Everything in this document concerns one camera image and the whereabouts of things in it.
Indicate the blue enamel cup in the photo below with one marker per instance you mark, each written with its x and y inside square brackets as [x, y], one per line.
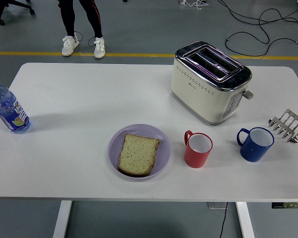
[253, 151]

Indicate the red enamel cup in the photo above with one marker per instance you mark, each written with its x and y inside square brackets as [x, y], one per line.
[196, 158]

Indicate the slice of bread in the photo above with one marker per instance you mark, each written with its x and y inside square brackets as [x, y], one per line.
[139, 156]

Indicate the silver metal toast rack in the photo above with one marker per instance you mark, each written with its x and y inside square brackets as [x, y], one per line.
[289, 112]

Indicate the cream and chrome toaster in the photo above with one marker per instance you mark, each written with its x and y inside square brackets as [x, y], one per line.
[201, 99]

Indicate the table height control panel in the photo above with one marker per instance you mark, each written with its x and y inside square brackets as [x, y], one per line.
[288, 205]

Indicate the white table leg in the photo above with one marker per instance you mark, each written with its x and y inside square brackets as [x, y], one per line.
[62, 218]
[244, 220]

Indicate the grey box under table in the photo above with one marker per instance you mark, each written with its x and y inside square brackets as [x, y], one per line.
[214, 205]

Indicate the purple plate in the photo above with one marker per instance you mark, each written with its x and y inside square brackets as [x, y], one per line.
[114, 153]

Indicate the person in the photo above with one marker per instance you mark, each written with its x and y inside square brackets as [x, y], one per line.
[67, 17]

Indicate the plastic water bottle blue cap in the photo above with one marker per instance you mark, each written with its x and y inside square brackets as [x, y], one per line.
[10, 111]

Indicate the black office chair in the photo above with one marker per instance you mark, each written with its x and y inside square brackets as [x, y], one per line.
[1, 7]

